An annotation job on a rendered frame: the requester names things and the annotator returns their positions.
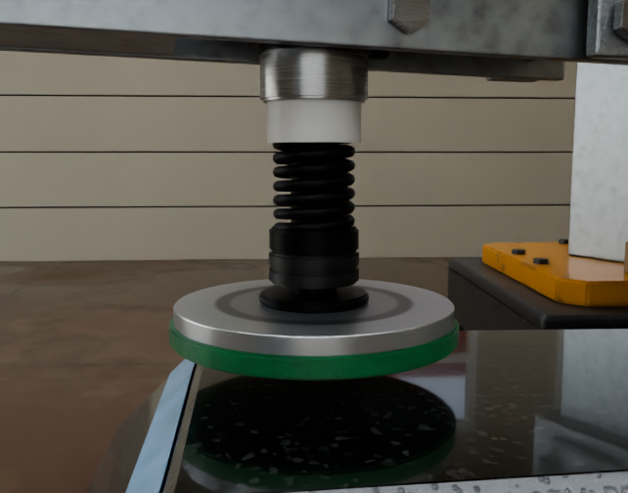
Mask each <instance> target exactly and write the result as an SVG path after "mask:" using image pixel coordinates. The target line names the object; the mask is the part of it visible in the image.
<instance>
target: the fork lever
mask: <svg viewBox="0 0 628 493"><path fill-rule="evenodd" d="M587 20H588V0H0V51H16V52H33V53H51V54H69V55H86V56H105V57H122V58H140V59H158V60H175V61H194V62H212V63H229V64H247V65H260V61H259V55H257V51H255V50H253V49H251V42H255V43H271V44H288V45H303V46H319V47H335V48H351V49H367V50H383V51H389V56H388V58H387V59H384V60H368V70H370V71H389V72H407V73H424V74H442V75H460V76H477V77H496V78H513V79H531V80H549V81H559V80H563V79H564V64H565V62H574V63H589V64H606V65H622V66H628V60H616V59H591V58H589V57H587V55H586V40H587ZM613 30H614V31H615V32H616V33H617V34H619V35H620V36H621V37H623V38H624V39H625V40H626V41H628V0H620V1H619V2H617V3H615V6H614V19H613Z"/></svg>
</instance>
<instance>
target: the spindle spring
mask: <svg viewBox="0 0 628 493"><path fill-rule="evenodd" d="M341 144H350V143H335V142H292V143H273V144H272V145H273V147H274V149H276V150H279V151H283V152H278V153H275V154H274V155H273V161H274V162H276V163H277V164H285V165H282V166H277V167H275V168H274V170H273V174H274V176H275V177H278V178H286V179H291V177H294V176H312V175H327V174H337V177H330V178H316V179H299V180H281V181H276V182H275V183H274V184H273V189H274V190H275V191H276V192H290V191H303V190H320V189H331V188H337V191H333V192H323V193H308V194H284V195H277V196H274V199H273V202H274V204H276V205H309V204H324V203H334V202H337V205H335V206H326V207H313V208H276V209H275V210H274V211H273V216H274V217H275V218H276V219H315V218H327V217H336V216H337V219H336V220H329V221H318V222H295V223H287V222H278V223H276V224H275V225H274V228H275V229H280V230H289V231H336V230H343V229H348V228H350V227H351V226H353V225H354V222H355V219H354V217H353V216H352V215H351V214H350V213H352V212H353V210H354V209H355V205H354V203H353V202H351V201H350V200H351V199H352V198H354V196H355V192H354V190H353V189H352V188H350V187H347V186H351V185H353V183H354V182H355V177H354V175H352V174H351V173H348V172H350V171H351V170H353V169H354V168H355V163H354V161H353V160H351V159H346V157H353V156H354V154H355V149H354V148H353V147H352V146H349V145H341ZM326 145H337V148H329V149H314V150H299V151H291V148H296V147H310V146H326ZM336 158H337V162H326V163H310V164H295V165H291V162H292V161H307V160H322V159H336Z"/></svg>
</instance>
